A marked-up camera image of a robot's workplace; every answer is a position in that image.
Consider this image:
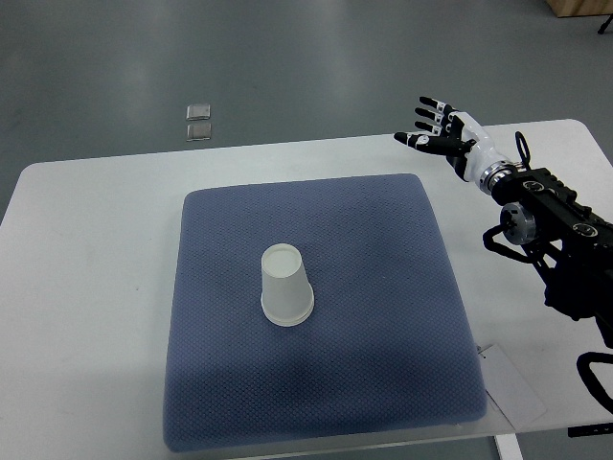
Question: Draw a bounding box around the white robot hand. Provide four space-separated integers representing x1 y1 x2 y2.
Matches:
394 96 508 182

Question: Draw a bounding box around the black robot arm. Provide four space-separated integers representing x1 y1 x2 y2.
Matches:
394 97 612 347

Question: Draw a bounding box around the wooden box corner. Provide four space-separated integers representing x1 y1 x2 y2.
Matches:
546 0 612 18

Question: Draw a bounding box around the black tripod leg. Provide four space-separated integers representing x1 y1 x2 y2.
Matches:
597 14 613 35

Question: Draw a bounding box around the white paper cup on cushion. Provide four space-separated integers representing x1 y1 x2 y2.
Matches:
261 243 314 327

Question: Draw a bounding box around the blue textured foam cushion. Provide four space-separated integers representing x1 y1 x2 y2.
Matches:
164 173 487 452

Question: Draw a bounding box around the upper metal floor plate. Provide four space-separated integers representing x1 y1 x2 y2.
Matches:
186 103 211 121

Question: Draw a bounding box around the white paper tag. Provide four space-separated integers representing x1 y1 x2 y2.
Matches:
478 345 547 430

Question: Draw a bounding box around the white table leg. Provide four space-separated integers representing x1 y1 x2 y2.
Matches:
494 434 523 460

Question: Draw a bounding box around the black table control panel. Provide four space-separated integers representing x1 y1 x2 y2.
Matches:
567 423 613 438

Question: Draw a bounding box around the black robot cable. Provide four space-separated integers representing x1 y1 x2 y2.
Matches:
576 352 613 416

